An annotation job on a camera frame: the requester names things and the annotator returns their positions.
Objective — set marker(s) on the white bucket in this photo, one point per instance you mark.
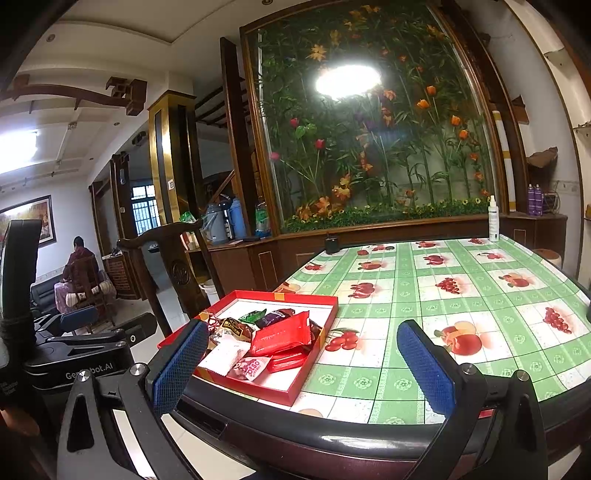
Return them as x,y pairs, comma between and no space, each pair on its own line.
210,293

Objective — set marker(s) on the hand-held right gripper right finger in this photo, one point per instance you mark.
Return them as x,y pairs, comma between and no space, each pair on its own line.
425,364

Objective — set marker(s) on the grey thermos jug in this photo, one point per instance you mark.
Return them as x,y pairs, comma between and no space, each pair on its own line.
215,226

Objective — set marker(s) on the red cardboard box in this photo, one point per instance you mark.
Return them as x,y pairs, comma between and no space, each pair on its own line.
295,300

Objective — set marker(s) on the black sofa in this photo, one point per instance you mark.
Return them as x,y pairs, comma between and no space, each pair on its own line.
46,293

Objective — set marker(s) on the small black table object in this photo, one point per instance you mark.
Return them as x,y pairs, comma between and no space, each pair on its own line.
331,243

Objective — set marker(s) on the brown gold snack packet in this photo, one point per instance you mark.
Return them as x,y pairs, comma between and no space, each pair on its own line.
235,328

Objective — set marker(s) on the wooden sideboard cabinet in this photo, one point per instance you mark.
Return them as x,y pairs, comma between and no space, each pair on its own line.
258,263

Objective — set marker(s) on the small red white snack packet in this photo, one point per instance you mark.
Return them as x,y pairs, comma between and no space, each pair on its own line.
210,322

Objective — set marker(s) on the gold wooden pillar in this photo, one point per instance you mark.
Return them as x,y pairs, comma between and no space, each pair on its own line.
173,152

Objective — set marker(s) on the bright red snack packet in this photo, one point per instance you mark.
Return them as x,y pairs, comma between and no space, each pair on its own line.
281,334

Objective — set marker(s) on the brick pattern stand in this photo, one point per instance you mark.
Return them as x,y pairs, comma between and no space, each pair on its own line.
120,274

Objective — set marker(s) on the green water bottle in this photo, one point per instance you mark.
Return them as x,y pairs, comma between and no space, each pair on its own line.
262,221

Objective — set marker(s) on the black purple snack packet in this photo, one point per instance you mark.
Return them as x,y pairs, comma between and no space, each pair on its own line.
274,317

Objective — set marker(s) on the white pink snack packet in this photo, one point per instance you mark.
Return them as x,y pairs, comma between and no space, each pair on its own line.
224,356

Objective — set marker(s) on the blue thermos jug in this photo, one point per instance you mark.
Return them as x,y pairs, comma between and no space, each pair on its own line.
236,217

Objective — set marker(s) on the white spray bottle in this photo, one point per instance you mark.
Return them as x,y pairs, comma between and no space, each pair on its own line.
493,221

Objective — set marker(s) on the white yellow rolled paper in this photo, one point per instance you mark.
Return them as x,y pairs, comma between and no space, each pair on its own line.
504,161

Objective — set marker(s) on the green snack packet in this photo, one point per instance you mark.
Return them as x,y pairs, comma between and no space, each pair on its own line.
251,316

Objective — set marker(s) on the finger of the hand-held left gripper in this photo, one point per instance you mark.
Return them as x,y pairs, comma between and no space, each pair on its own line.
78,318
138,328

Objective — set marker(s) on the purple bottle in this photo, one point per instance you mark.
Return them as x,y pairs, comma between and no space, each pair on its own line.
531,201
539,201

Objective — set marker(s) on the green plastic bag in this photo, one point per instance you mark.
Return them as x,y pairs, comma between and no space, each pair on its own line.
187,216

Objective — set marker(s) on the round wooden bin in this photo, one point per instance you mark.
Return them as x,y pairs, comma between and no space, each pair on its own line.
549,256

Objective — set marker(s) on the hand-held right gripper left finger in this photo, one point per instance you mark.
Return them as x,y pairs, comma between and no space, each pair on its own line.
180,364

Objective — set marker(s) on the dark round dining table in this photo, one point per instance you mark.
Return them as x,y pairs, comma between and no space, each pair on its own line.
323,443

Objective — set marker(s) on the wooden armchair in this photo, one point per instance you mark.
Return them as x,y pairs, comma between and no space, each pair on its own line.
90,284

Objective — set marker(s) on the carved wooden chair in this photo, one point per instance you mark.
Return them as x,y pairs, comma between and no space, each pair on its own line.
173,272

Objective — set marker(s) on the framed wall painting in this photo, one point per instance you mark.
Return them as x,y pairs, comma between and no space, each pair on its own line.
46,221

